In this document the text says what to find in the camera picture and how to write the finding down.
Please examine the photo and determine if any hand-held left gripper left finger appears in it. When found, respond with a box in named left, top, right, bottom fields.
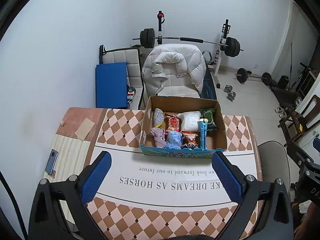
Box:
left=28, top=151, right=112, bottom=240

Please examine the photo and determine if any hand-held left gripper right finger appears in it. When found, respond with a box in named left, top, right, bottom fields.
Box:
left=211, top=151, right=294, bottom=240

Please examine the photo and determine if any long blue snack packet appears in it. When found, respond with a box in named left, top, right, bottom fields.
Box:
left=198, top=119, right=209, bottom=150

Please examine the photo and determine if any orange panda snack packet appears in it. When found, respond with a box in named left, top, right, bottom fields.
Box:
left=181, top=131, right=200, bottom=149

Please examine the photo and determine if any green snack packet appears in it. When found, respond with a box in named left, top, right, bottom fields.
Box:
left=200, top=108, right=217, bottom=130

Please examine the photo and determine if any blue white tissue packet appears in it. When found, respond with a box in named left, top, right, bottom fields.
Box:
left=165, top=130, right=183, bottom=150

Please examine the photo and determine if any white powder bag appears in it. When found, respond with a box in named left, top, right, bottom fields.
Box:
left=177, top=111, right=202, bottom=132

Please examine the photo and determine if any cardboard box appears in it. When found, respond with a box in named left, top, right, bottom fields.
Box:
left=139, top=95, right=227, bottom=160

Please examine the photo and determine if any purple cloth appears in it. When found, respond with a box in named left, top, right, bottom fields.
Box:
left=150, top=127, right=167, bottom=148

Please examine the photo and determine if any red snack packet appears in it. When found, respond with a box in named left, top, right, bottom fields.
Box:
left=164, top=113, right=181, bottom=132

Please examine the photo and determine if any silver bead pouch yellow trim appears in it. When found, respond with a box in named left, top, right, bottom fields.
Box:
left=153, top=108, right=165, bottom=128

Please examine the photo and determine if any person's right forearm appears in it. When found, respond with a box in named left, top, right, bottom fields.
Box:
left=294, top=201, right=320, bottom=240

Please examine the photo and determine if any grey office chair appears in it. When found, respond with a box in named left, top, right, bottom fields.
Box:
left=257, top=141, right=292, bottom=195

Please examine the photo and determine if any dark wooden chair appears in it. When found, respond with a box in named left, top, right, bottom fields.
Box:
left=278, top=96, right=320, bottom=143

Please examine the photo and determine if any striped cream table cover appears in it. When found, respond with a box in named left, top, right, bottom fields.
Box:
left=37, top=107, right=108, bottom=230

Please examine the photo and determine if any blue smartphone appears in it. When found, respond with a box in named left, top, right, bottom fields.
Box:
left=45, top=149, right=59, bottom=175

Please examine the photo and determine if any brown paper piece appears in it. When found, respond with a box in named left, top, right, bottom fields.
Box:
left=75, top=117, right=95, bottom=140

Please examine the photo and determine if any checkered printed table mat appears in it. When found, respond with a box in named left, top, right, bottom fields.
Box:
left=85, top=109, right=263, bottom=240

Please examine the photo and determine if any black exercise machine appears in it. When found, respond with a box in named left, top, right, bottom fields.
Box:
left=270, top=62, right=318, bottom=105

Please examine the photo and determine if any person's dark fleece clothing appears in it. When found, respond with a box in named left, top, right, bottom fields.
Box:
left=172, top=234, right=218, bottom=240

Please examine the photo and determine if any black speaker box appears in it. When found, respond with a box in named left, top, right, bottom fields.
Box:
left=278, top=75, right=290, bottom=89

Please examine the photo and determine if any thin black pole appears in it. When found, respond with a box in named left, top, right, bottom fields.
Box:
left=290, top=41, right=294, bottom=90

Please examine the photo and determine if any blue folded mat board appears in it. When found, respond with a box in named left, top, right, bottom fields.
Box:
left=95, top=62, right=129, bottom=110

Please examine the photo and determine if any dark weight bench pad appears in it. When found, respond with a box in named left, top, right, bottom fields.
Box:
left=202, top=64, right=217, bottom=100

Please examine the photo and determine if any short barbell on floor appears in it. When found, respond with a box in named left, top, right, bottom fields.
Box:
left=234, top=67, right=273, bottom=85

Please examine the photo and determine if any barbell with black plates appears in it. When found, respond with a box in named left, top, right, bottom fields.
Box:
left=132, top=28, right=244, bottom=57

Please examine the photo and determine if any white puffer jacket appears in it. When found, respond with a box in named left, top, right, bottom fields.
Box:
left=142, top=44, right=207, bottom=97

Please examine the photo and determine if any white bench press rack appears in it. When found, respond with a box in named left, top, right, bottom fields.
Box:
left=156, top=10, right=230, bottom=89

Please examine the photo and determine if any white padded black-frame chair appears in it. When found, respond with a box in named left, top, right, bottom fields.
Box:
left=99, top=44, right=145, bottom=110

